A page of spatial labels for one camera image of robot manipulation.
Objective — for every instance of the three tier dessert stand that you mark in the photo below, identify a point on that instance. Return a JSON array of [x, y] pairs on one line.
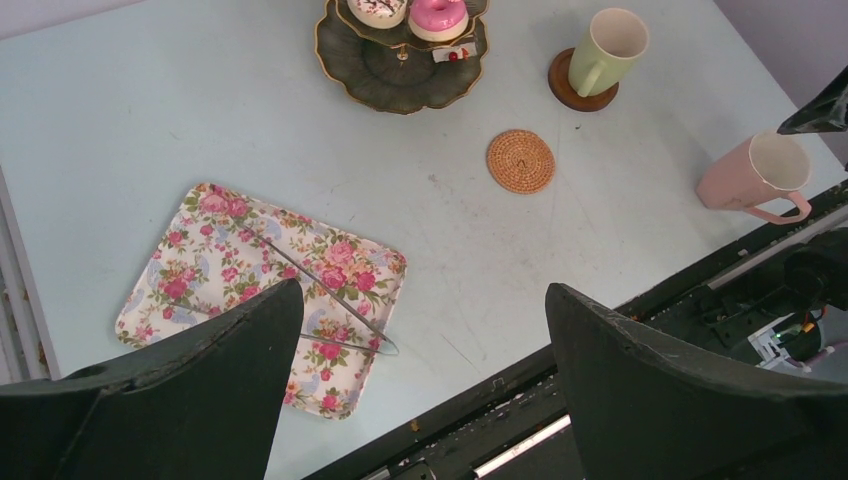
[[395, 72]]

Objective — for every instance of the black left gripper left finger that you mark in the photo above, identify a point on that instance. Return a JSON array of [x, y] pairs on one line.
[[201, 404]]

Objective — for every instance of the floral square tray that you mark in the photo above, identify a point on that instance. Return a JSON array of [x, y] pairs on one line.
[[320, 382]]

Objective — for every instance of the pink mug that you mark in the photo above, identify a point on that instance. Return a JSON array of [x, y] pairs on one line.
[[765, 167]]

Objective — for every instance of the white glazed donut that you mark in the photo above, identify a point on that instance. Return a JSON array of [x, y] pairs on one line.
[[379, 14]]

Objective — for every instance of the stainless steel serving tongs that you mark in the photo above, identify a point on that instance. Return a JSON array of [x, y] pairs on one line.
[[350, 285]]

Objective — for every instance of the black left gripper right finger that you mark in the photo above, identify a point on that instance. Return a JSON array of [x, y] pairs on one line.
[[646, 405]]

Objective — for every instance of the cream paper cup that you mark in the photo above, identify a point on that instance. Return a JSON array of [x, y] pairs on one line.
[[616, 38]]

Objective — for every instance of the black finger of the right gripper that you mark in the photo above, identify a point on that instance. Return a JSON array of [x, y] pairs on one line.
[[826, 113]]

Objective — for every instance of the left aluminium frame post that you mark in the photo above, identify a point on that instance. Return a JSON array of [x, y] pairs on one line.
[[27, 352]]

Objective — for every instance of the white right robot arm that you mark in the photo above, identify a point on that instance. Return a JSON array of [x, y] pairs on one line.
[[769, 315]]

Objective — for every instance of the orange tart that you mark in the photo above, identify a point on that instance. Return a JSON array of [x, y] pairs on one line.
[[438, 21]]

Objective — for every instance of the chocolate layered cake slice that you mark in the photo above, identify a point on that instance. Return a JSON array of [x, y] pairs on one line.
[[455, 53]]

